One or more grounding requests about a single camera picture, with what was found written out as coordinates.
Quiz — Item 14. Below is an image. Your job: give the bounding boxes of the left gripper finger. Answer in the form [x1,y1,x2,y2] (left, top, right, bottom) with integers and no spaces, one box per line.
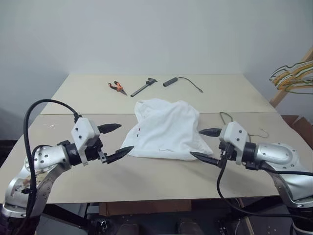
[106,145,135,165]
[97,123,122,135]

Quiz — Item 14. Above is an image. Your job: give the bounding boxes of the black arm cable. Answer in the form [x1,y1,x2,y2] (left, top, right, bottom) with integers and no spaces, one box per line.
[216,144,313,220]
[23,98,83,218]

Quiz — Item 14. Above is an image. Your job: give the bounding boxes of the white cloth garment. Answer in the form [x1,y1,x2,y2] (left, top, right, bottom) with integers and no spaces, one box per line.
[120,97,214,162]

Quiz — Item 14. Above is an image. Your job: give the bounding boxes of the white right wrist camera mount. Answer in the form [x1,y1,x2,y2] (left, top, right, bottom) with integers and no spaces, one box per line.
[218,121,250,165]

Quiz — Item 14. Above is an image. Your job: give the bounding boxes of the wooden rack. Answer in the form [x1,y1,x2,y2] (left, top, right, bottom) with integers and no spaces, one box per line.
[269,47,313,109]

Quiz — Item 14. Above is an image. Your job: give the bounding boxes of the thin wire hanger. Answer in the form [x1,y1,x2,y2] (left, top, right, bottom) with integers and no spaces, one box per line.
[219,111,269,143]

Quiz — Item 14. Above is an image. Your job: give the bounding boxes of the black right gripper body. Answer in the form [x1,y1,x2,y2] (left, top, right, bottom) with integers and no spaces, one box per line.
[219,141,237,163]

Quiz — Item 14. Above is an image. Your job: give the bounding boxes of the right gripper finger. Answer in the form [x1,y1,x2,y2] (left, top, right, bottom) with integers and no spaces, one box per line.
[198,128,224,138]
[189,151,225,169]

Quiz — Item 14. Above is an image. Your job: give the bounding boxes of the bundle of coloured wire hangers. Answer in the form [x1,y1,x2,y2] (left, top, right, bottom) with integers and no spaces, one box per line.
[268,61,313,94]

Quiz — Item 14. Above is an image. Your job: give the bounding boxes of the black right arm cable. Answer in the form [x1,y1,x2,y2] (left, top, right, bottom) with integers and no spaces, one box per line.
[216,144,313,220]

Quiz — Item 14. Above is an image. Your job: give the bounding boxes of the orange-handled pliers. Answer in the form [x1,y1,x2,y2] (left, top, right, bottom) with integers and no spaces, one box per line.
[107,81,128,96]

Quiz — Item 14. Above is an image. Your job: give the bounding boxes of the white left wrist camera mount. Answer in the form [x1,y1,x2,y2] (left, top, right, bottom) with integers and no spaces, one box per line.
[70,117,101,167]

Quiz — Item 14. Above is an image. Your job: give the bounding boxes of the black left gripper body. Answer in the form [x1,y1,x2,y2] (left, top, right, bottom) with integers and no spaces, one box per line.
[84,136,109,164]

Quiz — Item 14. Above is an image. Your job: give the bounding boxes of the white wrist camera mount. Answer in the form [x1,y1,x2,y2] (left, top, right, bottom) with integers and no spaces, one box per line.
[70,117,101,167]
[218,121,250,165]

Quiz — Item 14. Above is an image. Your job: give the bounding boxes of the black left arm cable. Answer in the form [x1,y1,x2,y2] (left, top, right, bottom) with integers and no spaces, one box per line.
[23,98,83,218]

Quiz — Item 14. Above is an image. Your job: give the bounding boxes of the grey adapter with cable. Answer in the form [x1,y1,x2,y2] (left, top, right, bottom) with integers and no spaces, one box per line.
[162,76,204,94]

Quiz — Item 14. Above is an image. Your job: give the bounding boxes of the dark grey caliper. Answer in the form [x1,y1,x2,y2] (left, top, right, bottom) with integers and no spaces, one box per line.
[130,77,158,98]

